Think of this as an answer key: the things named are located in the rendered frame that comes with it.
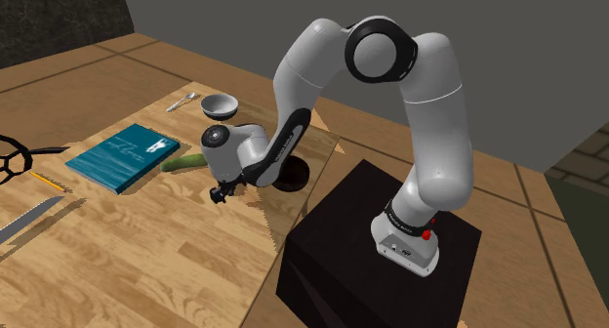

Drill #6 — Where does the teal book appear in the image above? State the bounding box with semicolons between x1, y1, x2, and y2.
64;123;182;196

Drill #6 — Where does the green cucumber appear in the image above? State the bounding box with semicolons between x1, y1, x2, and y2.
159;152;209;173

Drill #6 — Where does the black round plate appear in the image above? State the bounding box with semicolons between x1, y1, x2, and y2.
272;155;311;192

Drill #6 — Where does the grey bowl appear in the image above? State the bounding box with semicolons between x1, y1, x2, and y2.
200;93;240;122

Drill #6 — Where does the black robot stand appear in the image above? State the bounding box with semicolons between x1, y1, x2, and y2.
275;158;483;328

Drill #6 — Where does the silver spoon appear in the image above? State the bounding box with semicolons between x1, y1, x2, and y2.
165;92;197;113

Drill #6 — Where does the yellow pencil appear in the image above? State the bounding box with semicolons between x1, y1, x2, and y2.
29;170;68;194

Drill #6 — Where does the black wire frame object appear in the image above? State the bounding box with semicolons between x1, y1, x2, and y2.
0;134;71;185

